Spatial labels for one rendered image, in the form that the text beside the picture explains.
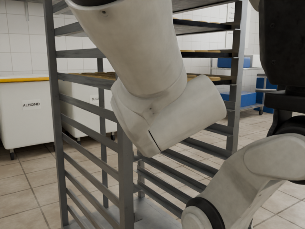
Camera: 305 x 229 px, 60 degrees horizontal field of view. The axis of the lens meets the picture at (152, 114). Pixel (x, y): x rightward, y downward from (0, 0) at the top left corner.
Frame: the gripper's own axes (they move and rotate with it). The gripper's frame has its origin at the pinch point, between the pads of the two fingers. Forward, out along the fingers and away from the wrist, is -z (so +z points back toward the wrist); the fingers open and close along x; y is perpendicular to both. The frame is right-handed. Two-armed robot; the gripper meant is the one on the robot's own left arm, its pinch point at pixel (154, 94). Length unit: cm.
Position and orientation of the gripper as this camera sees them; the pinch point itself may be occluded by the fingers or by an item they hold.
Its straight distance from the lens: 57.6
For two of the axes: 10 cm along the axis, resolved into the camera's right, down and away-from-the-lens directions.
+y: -9.9, 0.2, -1.0
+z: 1.0, 2.1, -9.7
